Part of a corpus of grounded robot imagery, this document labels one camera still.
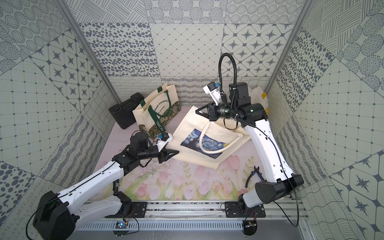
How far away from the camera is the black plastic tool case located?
3.11ft

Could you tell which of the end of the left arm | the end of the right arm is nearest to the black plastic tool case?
the end of the left arm

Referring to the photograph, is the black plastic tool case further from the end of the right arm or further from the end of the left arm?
the end of the right arm
